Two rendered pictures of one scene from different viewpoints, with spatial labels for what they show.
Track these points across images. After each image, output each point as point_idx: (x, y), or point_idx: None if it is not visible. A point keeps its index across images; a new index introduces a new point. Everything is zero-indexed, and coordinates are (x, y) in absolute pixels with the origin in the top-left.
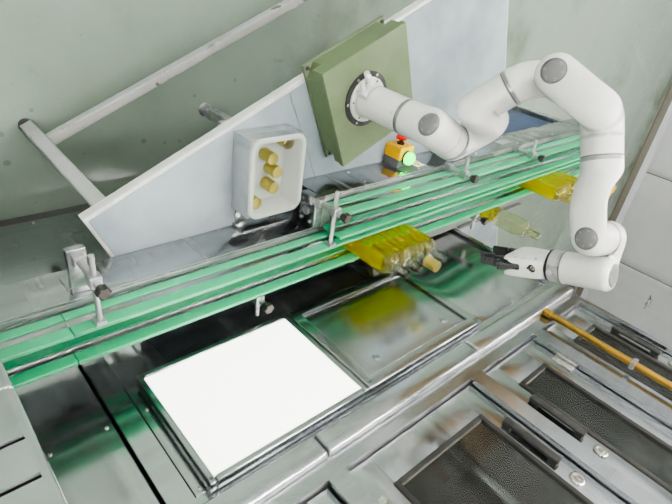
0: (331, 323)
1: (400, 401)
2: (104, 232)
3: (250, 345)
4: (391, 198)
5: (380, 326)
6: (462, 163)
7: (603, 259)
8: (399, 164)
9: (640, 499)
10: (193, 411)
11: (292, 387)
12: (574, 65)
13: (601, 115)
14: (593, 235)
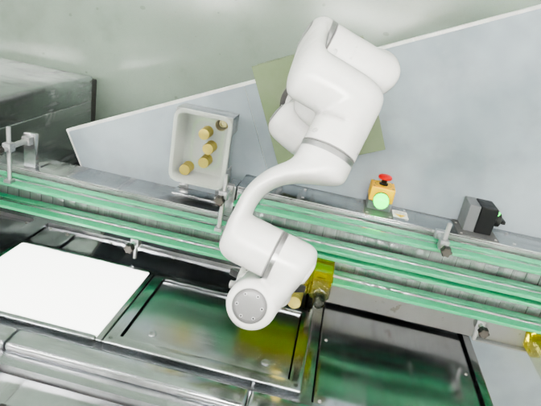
0: (172, 296)
1: (102, 366)
2: (77, 144)
3: (98, 268)
4: (305, 217)
5: (201, 325)
6: (472, 242)
7: (250, 278)
8: (369, 204)
9: None
10: (3, 268)
11: (65, 300)
12: (314, 26)
13: (291, 76)
14: (225, 225)
